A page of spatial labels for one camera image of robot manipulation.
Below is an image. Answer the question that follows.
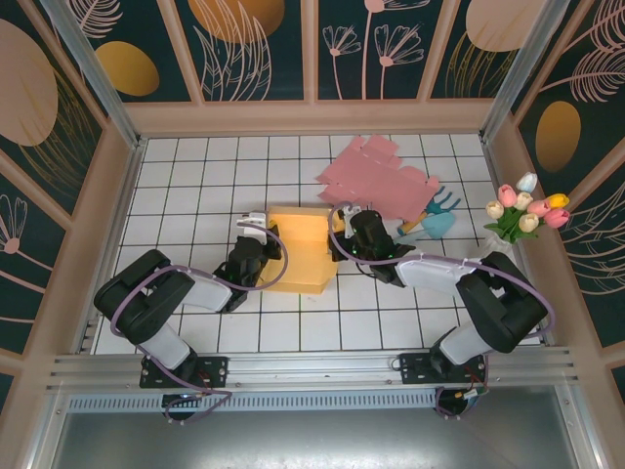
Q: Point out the yellow paper box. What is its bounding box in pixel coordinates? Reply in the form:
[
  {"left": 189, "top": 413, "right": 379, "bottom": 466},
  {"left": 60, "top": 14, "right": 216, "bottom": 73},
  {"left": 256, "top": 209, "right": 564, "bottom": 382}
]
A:
[{"left": 261, "top": 204, "right": 339, "bottom": 297}]

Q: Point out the pink paper box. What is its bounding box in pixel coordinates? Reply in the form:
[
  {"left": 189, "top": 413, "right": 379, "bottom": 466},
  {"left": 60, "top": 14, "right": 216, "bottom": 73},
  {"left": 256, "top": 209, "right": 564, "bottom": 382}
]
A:
[{"left": 315, "top": 135, "right": 440, "bottom": 221}]

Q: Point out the teal toy rake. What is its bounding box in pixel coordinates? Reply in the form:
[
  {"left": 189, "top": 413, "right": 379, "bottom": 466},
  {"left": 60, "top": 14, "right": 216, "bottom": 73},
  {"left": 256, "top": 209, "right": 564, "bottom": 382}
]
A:
[{"left": 399, "top": 185, "right": 463, "bottom": 235}]

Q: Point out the white vase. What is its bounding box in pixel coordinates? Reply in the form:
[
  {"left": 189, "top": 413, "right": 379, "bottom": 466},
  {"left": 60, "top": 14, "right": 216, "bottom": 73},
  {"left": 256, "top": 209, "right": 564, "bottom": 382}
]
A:
[{"left": 477, "top": 233, "right": 514, "bottom": 256}]

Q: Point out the artificial tulip bouquet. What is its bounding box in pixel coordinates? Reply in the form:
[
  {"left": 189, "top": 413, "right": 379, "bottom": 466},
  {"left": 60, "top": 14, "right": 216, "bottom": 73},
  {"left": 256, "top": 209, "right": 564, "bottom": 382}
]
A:
[{"left": 483, "top": 171, "right": 571, "bottom": 244}]

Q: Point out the grey metal panel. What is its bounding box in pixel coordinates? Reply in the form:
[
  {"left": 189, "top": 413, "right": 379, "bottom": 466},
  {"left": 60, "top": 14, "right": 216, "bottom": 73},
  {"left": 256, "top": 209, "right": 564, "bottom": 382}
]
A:
[{"left": 28, "top": 409, "right": 604, "bottom": 469}]

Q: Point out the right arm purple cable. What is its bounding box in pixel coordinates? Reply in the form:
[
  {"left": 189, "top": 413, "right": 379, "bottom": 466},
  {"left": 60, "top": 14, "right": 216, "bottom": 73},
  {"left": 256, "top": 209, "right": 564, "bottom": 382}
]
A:
[{"left": 327, "top": 199, "right": 561, "bottom": 421}]

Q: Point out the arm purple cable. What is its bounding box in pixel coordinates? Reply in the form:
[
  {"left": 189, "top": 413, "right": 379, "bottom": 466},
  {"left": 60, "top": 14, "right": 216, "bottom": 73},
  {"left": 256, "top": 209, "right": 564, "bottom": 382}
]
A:
[
  {"left": 327, "top": 199, "right": 561, "bottom": 421},
  {"left": 110, "top": 222, "right": 289, "bottom": 426}
]

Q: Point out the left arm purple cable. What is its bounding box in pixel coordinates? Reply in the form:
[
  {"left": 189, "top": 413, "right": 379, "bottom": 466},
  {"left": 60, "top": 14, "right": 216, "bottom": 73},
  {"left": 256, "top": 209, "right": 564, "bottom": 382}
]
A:
[{"left": 110, "top": 222, "right": 289, "bottom": 426}]

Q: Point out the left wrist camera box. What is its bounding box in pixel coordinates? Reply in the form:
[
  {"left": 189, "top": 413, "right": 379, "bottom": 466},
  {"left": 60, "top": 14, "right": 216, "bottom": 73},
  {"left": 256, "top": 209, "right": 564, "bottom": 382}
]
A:
[{"left": 235, "top": 209, "right": 269, "bottom": 241}]

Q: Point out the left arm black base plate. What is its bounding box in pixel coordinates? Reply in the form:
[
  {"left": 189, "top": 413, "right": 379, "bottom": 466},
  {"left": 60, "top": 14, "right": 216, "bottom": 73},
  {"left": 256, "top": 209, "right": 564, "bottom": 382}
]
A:
[{"left": 140, "top": 355, "right": 229, "bottom": 390}]

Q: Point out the aluminium mounting rail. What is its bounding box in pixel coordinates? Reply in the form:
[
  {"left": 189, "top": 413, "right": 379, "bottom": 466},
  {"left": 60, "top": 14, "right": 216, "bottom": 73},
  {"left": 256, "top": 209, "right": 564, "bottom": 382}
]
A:
[{"left": 46, "top": 346, "right": 580, "bottom": 395}]

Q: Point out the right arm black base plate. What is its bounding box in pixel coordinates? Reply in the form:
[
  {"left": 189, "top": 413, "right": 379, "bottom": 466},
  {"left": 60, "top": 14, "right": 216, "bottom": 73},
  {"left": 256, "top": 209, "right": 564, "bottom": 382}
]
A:
[{"left": 398, "top": 352, "right": 489, "bottom": 387}]

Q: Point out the grey slotted cable duct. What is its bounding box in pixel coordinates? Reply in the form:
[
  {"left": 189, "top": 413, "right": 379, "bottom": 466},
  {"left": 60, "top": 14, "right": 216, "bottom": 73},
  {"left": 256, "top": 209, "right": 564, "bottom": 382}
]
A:
[{"left": 65, "top": 388, "right": 443, "bottom": 414}]

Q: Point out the aluminium frame post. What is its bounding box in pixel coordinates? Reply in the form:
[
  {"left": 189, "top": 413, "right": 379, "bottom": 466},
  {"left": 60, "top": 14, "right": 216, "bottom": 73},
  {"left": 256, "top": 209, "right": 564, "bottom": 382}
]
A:
[
  {"left": 478, "top": 0, "right": 572, "bottom": 143},
  {"left": 38, "top": 0, "right": 147, "bottom": 150}
]

